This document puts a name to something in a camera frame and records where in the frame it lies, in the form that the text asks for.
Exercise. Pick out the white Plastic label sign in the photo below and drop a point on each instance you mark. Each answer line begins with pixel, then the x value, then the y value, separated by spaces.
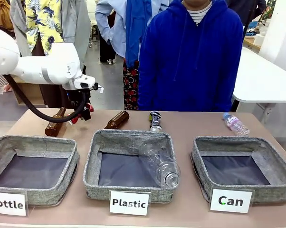
pixel 129 203

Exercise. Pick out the brown glass bottle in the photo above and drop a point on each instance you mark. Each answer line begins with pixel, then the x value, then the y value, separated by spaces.
pixel 118 118
pixel 53 129

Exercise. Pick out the person in yellow floral shirt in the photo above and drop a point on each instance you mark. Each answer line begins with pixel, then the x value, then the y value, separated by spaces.
pixel 45 21

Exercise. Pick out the person in light blue shirt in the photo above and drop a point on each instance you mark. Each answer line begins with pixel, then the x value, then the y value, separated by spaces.
pixel 114 28

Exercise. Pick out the large clear plastic bottle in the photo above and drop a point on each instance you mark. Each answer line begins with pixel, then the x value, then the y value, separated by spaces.
pixel 159 164

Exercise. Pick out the white Bottle label sign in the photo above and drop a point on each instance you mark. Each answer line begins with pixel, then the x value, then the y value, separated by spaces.
pixel 7 203

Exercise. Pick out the grey fabric basket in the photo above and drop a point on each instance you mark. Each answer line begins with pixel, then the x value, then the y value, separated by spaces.
pixel 38 145
pixel 119 142
pixel 228 145

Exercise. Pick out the person with blue scarf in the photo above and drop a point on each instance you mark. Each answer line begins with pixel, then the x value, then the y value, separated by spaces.
pixel 136 28

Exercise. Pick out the white Can label sign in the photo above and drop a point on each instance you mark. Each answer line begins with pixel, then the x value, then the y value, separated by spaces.
pixel 231 201

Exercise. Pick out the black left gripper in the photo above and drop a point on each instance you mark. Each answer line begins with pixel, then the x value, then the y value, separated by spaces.
pixel 77 99

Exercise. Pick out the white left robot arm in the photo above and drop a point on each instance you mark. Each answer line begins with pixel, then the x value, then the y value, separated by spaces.
pixel 50 64

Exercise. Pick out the person in dark jacket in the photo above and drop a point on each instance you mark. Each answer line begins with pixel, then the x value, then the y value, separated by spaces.
pixel 246 9

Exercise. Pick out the dark crushed can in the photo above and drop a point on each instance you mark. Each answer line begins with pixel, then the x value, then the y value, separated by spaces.
pixel 155 120

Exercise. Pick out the person in blue hoodie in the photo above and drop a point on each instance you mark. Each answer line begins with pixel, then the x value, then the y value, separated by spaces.
pixel 193 59

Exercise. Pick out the small plastic bottle pink label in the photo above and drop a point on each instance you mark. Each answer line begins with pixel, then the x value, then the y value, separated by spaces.
pixel 236 124

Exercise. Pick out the mustard yellow garment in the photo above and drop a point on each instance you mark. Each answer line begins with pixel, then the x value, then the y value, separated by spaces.
pixel 0 12

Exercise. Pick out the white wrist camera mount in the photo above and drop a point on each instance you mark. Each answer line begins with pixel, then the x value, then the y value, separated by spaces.
pixel 84 82

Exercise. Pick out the wooden shelf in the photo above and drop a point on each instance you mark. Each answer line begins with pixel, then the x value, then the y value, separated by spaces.
pixel 29 95

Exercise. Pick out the white table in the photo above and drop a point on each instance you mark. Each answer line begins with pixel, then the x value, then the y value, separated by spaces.
pixel 259 78

